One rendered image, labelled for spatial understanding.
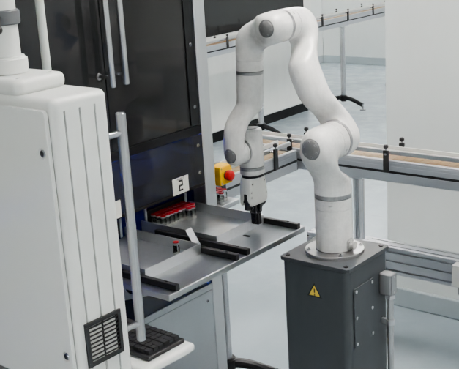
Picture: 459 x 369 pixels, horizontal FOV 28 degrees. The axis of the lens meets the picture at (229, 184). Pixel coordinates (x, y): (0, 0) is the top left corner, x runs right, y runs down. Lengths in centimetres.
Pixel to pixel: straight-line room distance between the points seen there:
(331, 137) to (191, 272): 59
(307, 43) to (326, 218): 55
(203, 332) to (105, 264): 131
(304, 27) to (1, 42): 105
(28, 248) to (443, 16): 252
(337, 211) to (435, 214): 161
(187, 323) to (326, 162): 94
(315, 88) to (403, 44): 155
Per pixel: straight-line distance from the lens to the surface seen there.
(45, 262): 221
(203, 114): 330
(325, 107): 288
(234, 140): 298
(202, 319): 347
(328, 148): 278
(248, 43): 296
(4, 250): 234
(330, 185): 287
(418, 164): 372
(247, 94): 300
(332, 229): 291
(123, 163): 224
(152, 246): 307
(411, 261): 389
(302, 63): 285
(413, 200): 449
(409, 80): 436
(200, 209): 338
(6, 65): 225
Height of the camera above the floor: 191
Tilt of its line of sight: 16 degrees down
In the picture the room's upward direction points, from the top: 3 degrees counter-clockwise
